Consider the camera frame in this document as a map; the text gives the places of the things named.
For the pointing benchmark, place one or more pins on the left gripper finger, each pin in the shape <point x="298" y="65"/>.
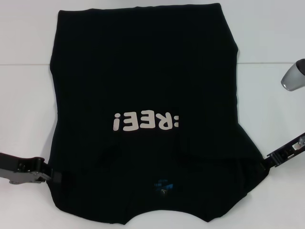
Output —
<point x="40" y="179"/>
<point x="56" y="177"/>

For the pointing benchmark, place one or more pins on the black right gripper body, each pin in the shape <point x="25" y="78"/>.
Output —
<point x="289" y="150"/>

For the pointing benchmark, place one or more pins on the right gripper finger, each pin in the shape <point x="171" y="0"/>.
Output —
<point x="271" y="161"/>

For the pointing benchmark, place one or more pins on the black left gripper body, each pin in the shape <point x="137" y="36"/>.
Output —
<point x="16" y="169"/>

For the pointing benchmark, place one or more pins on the black shirt with FREE print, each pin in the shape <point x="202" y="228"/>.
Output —
<point x="143" y="71"/>

